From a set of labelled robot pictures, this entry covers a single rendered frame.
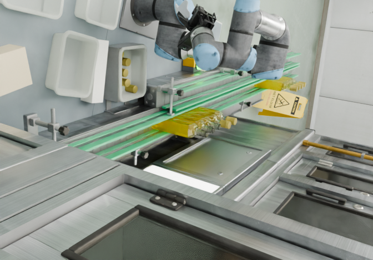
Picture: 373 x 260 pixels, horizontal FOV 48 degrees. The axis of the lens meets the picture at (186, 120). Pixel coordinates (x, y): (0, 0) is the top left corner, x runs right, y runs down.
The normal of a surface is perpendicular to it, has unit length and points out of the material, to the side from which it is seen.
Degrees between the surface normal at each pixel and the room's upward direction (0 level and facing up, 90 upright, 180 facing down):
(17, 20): 0
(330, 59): 90
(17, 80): 0
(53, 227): 90
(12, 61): 0
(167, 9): 91
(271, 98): 76
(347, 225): 90
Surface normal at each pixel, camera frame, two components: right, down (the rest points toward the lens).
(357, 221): 0.06, -0.95
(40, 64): 0.85, 0.21
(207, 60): 0.07, 0.63
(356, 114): -0.53, 0.23
